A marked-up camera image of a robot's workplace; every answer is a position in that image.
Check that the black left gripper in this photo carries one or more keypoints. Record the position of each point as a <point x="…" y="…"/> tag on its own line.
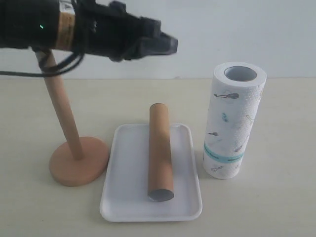
<point x="119" y="35"/>

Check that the printed white paper towel roll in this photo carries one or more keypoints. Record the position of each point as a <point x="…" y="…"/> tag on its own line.
<point x="235" y="94"/>

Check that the brown cardboard tube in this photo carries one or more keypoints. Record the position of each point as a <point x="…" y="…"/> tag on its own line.
<point x="160" y="174"/>

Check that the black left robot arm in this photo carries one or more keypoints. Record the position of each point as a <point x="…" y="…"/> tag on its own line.
<point x="82" y="26"/>

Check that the wooden paper towel holder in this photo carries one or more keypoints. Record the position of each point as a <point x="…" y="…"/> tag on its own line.
<point x="80" y="160"/>

